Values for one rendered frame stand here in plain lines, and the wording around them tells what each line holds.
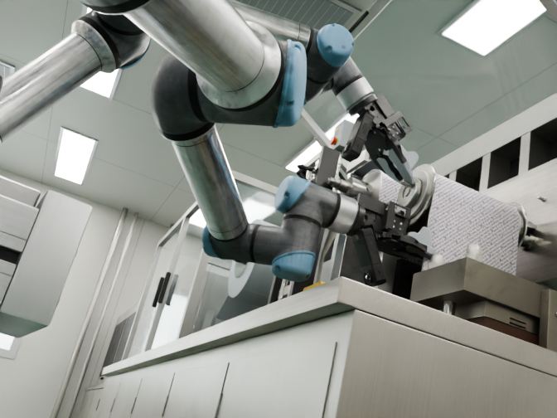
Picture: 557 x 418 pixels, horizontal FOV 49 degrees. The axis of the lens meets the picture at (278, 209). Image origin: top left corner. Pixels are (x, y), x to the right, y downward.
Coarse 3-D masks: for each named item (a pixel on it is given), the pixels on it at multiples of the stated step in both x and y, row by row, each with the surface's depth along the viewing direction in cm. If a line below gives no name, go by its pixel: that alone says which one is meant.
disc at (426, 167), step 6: (420, 168) 139; (426, 168) 136; (432, 168) 134; (432, 174) 133; (432, 180) 132; (432, 186) 131; (432, 192) 130; (426, 198) 132; (432, 198) 131; (426, 204) 131; (420, 210) 132; (426, 210) 131; (414, 216) 134; (420, 216) 132; (414, 222) 133
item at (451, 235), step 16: (432, 208) 130; (432, 224) 129; (448, 224) 131; (464, 224) 132; (432, 240) 128; (448, 240) 130; (464, 240) 131; (480, 240) 133; (496, 240) 135; (512, 240) 137; (448, 256) 128; (496, 256) 133; (512, 256) 135; (512, 272) 134
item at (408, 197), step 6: (414, 180) 135; (420, 180) 136; (402, 186) 140; (414, 186) 134; (420, 186) 134; (402, 192) 138; (408, 192) 136; (414, 192) 133; (420, 192) 134; (402, 198) 138; (408, 198) 135; (414, 198) 134; (402, 204) 137; (408, 204) 134; (414, 204) 134
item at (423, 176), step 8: (416, 176) 138; (424, 176) 134; (424, 184) 133; (424, 192) 132; (424, 200) 132; (400, 208) 139; (416, 208) 133; (424, 216) 134; (424, 224) 137; (520, 224) 140
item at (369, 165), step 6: (360, 156) 167; (366, 156) 164; (348, 162) 173; (354, 162) 169; (360, 162) 165; (366, 162) 169; (372, 162) 166; (348, 168) 171; (354, 168) 169; (360, 168) 171; (366, 168) 170; (372, 168) 170; (378, 168) 169
